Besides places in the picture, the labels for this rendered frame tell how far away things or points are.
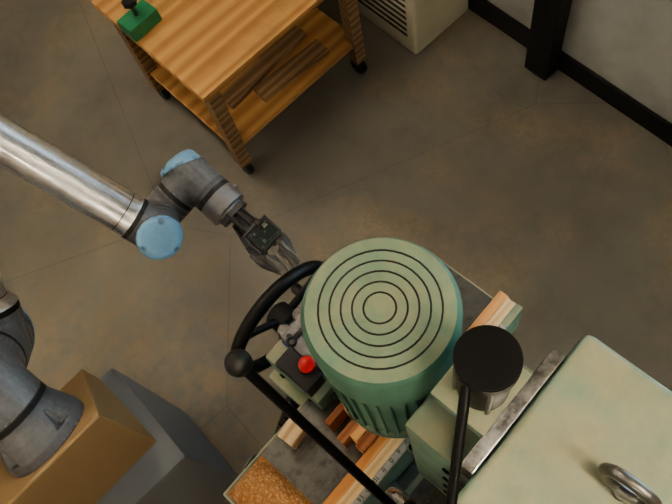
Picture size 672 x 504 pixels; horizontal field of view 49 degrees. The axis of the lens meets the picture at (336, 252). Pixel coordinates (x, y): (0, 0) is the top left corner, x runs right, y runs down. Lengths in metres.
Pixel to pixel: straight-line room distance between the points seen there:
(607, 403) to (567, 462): 0.07
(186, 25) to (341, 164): 0.70
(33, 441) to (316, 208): 1.34
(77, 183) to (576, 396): 1.03
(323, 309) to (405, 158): 1.84
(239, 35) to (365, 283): 1.61
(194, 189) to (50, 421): 0.55
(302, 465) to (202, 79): 1.27
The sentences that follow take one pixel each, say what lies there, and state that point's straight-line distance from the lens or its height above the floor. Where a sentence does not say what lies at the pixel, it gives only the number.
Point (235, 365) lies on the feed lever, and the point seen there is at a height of 1.41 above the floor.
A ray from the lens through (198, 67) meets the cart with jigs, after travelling 2.30.
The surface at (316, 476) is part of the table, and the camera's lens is 1.38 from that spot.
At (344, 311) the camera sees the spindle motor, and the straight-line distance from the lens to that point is 0.80.
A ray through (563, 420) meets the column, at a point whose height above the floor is 1.52.
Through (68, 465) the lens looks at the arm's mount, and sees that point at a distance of 1.64.
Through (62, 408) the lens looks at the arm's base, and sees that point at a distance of 1.61.
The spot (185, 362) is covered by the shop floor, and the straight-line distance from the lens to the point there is 2.47.
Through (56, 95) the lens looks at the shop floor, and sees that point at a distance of 3.17.
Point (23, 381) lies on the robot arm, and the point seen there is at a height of 0.92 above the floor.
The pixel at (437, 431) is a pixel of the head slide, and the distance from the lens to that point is 0.85.
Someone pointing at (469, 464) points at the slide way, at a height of 1.52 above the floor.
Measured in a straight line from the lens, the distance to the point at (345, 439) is 1.33.
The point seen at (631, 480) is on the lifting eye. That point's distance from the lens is 0.69.
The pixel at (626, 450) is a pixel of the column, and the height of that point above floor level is 1.52.
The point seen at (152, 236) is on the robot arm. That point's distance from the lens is 1.50.
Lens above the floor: 2.26
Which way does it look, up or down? 65 degrees down
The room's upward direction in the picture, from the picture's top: 19 degrees counter-clockwise
